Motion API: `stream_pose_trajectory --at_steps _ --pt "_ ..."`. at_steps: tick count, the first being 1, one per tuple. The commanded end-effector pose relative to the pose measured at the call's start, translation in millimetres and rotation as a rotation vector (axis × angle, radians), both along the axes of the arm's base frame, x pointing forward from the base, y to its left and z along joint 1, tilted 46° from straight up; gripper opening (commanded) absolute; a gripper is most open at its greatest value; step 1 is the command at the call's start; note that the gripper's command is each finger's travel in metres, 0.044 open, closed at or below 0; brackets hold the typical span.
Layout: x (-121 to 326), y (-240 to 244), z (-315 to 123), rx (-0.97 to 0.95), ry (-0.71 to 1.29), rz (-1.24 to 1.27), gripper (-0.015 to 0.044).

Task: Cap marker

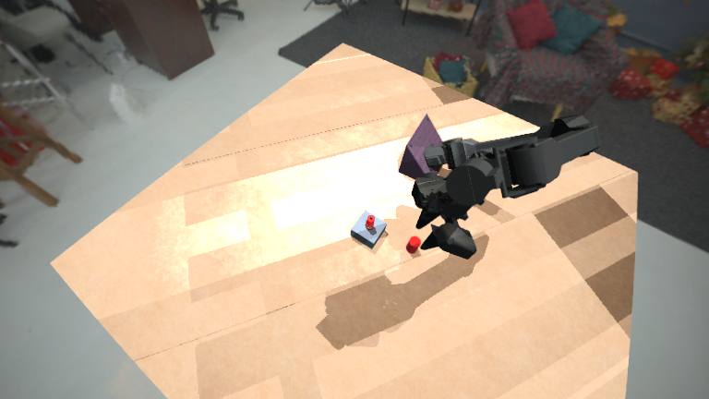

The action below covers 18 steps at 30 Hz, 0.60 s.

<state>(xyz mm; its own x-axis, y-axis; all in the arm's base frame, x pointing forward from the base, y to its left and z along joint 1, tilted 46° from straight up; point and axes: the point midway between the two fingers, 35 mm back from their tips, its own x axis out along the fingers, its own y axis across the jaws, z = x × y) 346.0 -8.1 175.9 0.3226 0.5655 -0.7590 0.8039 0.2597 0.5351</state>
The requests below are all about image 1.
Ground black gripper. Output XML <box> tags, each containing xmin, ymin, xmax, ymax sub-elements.
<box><xmin>415</xmin><ymin>203</ymin><xmax>476</xmax><ymax>260</ymax></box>

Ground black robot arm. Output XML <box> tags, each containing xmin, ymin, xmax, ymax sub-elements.
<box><xmin>412</xmin><ymin>115</ymin><xmax>601</xmax><ymax>215</ymax></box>

